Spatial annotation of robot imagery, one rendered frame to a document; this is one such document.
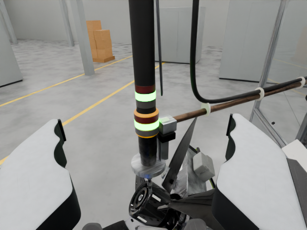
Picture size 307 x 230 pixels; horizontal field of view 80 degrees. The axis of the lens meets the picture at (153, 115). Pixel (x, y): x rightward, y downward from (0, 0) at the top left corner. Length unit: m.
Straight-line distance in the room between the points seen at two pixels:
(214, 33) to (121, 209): 11.41
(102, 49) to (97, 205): 7.07
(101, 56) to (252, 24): 5.73
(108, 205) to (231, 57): 4.84
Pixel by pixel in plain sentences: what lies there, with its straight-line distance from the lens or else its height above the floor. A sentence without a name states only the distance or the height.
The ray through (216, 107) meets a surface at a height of 1.55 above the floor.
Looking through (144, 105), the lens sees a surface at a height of 1.59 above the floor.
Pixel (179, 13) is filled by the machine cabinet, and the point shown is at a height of 1.77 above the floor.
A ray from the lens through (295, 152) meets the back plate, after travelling 0.72.
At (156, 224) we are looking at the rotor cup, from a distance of 0.62.
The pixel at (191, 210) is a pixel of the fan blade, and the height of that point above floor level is 1.38.
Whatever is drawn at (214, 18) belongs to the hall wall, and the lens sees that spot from 12.41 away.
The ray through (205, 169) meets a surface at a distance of 0.84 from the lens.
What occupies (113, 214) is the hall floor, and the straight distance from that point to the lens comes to 2.10.
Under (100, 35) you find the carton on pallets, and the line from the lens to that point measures 8.38.
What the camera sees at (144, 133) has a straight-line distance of 0.32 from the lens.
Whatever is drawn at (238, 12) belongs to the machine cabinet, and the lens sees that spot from 5.66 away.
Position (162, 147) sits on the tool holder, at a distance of 0.36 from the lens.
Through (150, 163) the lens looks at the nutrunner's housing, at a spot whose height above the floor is 1.47.
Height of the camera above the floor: 1.72
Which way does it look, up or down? 28 degrees down
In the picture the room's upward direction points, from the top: 1 degrees counter-clockwise
